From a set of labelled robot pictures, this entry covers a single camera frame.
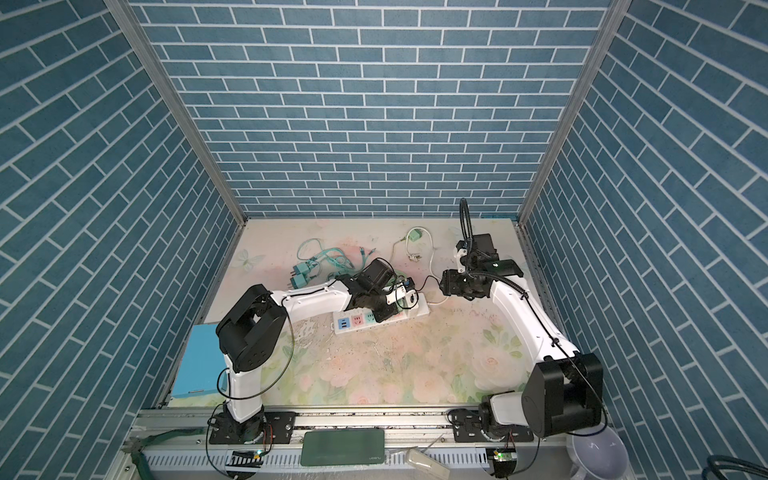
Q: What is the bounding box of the black usb cable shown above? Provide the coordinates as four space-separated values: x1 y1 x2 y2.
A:
413 272 445 301

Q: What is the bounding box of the white bowl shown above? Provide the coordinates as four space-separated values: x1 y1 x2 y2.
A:
566 424 629 480

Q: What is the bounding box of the teal charger upper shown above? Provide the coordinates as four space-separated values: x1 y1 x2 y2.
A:
293 259 318 277

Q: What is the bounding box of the teal charger lower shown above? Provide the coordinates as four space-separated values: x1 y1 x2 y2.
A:
290 273 312 289

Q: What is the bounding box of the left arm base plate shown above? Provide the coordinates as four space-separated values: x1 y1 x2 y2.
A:
207 409 296 447

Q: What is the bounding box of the green box on rail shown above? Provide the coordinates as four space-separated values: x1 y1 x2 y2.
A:
300 428 386 467

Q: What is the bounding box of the blue sheet at left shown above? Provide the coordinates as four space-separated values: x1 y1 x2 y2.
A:
171 324 226 399

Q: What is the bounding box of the white power strip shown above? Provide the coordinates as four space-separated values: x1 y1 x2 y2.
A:
332 293 430 334

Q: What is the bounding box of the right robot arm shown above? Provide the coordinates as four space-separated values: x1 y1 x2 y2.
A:
439 234 607 438

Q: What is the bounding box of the teal charger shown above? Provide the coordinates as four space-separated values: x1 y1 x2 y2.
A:
290 273 312 289
293 259 318 277

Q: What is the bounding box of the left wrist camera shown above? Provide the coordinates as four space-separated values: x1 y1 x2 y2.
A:
391 283 419 310

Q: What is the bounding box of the green charger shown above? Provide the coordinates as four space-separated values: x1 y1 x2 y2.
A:
406 229 423 242

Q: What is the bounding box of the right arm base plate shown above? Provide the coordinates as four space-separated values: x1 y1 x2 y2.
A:
446 408 534 444

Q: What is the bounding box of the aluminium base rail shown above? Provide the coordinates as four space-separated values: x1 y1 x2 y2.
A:
106 405 572 479

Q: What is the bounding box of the teal multi-head cable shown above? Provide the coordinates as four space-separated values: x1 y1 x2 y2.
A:
296 237 378 274

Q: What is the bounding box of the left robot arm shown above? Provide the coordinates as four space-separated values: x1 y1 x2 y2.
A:
216 258 419 424

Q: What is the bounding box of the white small device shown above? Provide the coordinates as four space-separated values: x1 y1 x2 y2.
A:
405 448 450 480

